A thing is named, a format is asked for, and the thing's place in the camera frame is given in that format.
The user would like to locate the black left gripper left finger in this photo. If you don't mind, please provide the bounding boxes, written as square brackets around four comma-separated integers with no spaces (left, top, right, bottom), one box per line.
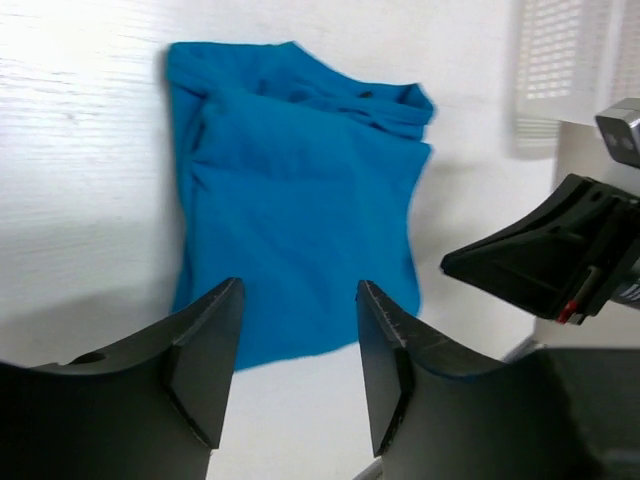
[1,278,244,479]

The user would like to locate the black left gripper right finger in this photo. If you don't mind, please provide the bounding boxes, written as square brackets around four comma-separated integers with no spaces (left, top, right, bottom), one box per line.
[357,281,639,479]

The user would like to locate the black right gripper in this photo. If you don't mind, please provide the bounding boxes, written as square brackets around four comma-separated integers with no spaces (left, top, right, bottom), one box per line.
[441,174,639,324]

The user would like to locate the blue t shirt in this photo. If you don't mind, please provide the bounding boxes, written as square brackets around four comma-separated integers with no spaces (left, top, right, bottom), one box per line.
[166,42,434,370]

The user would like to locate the white perforated plastic basket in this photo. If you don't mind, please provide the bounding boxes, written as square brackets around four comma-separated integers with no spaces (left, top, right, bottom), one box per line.
[509,1,639,160]

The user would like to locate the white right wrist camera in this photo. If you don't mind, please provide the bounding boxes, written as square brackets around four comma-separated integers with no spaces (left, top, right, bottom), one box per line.
[595,98,640,169]

